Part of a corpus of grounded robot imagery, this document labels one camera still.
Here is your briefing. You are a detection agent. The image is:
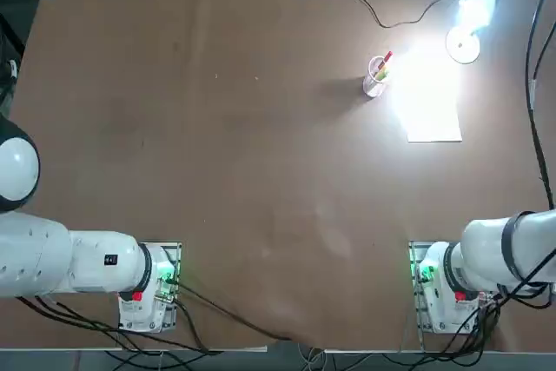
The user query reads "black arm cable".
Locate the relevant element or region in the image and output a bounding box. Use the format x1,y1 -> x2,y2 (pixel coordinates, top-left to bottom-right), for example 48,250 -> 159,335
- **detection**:
524,0 -> 556,211

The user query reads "white paper sheet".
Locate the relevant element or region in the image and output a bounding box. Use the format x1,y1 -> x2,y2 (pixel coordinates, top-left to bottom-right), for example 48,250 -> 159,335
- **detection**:
393,51 -> 463,143

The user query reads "white gooseneck desk lamp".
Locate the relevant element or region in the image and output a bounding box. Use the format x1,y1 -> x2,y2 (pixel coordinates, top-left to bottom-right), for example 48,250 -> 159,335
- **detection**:
446,0 -> 512,63

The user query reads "black base cable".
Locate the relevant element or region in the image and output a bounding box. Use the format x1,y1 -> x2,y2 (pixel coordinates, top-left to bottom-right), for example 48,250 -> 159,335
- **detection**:
175,282 -> 308,344

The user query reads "white pen holder cup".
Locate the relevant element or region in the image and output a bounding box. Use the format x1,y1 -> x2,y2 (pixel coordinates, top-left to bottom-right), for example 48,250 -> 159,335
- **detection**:
362,55 -> 396,100

